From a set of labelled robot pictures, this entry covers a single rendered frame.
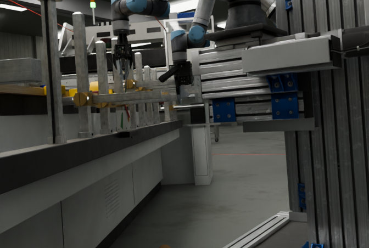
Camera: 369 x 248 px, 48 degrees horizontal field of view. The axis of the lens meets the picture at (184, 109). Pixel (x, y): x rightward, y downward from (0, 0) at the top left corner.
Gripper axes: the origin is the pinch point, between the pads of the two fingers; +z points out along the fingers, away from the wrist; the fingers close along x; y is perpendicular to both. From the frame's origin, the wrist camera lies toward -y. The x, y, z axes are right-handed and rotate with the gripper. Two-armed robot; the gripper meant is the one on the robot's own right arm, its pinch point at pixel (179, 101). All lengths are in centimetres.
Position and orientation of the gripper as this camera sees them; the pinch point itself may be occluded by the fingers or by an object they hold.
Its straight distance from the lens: 204.4
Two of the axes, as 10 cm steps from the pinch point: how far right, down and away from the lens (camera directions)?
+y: 9.9, -0.8, -1.1
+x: 1.1, 0.0, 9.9
